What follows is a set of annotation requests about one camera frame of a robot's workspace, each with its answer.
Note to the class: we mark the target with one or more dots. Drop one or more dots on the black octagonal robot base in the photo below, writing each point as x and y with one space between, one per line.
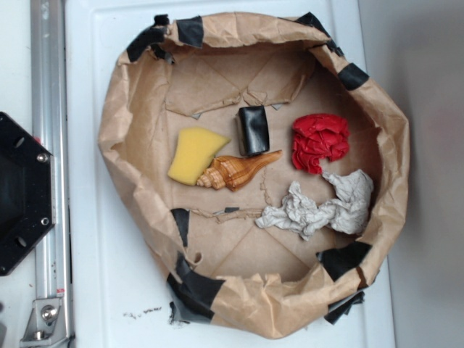
27 208

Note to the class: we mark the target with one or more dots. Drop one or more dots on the brown spiral conch shell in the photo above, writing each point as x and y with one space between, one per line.
234 173

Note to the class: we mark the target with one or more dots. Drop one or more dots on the brown paper bag container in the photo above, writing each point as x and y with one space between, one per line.
221 268

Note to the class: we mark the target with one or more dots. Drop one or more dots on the yellow sponge piece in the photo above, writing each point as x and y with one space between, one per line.
195 150

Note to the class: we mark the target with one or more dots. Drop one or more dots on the black tape-wrapped block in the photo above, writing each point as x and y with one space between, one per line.
253 131

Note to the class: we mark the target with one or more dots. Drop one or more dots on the red crumpled plastic ball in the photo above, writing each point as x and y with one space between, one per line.
317 137

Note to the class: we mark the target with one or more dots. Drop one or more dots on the white crumpled paper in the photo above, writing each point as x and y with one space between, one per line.
347 213

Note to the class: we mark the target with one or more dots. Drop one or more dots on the white plastic tray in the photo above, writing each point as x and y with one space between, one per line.
120 296

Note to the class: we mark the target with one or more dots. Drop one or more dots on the aluminium extrusion rail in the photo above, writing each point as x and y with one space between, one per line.
48 82

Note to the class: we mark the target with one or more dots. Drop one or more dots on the metal corner bracket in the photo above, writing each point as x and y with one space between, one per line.
46 325

